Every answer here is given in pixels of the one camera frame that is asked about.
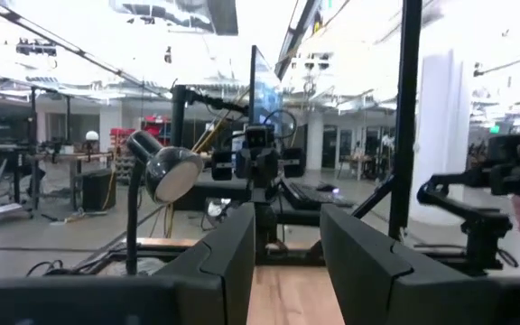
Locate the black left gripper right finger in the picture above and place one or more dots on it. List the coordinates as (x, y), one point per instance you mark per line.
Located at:
(400, 293)

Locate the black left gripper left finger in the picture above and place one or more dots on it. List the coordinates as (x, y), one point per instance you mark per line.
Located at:
(129, 300)

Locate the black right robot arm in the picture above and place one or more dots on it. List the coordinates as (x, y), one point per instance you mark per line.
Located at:
(260, 167)

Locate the black floor bin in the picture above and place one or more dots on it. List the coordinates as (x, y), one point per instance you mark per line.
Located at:
(98, 189)

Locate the black desk lamp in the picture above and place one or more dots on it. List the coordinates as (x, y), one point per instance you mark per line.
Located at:
(169, 167)

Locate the dark desk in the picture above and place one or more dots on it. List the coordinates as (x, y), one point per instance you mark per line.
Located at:
(224, 194)

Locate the wooden workbench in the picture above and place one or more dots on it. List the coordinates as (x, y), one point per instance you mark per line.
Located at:
(68, 157)

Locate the white column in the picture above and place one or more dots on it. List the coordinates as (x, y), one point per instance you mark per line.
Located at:
(440, 135)

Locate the white globe lamp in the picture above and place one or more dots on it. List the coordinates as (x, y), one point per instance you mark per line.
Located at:
(92, 135)

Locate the red storage shelf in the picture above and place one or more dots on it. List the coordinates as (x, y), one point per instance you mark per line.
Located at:
(156, 128)

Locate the blue-lit monitor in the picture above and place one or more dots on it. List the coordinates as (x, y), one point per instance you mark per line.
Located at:
(266, 97)

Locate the black table frame rail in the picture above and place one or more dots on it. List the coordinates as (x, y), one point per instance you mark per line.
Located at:
(296, 259)

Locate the black vertical frame post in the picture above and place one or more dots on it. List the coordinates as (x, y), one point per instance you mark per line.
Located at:
(406, 117)

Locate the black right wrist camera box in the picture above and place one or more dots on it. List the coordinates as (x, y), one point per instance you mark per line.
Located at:
(260, 135)

